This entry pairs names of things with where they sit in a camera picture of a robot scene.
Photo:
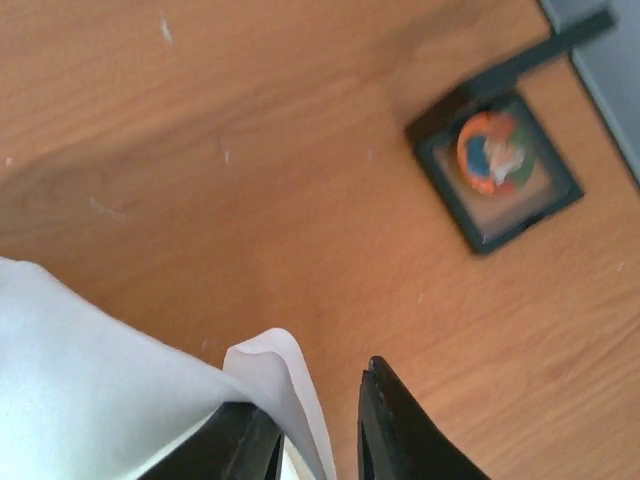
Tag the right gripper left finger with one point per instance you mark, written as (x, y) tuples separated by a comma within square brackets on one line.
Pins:
[(239, 441)]

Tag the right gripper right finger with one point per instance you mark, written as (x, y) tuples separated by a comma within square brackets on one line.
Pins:
[(397, 439)]

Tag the white button-up shirt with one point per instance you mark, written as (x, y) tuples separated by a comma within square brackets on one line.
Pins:
[(85, 396)]

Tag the colourful round brooch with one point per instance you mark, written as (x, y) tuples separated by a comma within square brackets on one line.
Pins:
[(494, 153)]

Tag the black open brooch box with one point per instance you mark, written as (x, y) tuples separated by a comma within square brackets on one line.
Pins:
[(489, 222)]

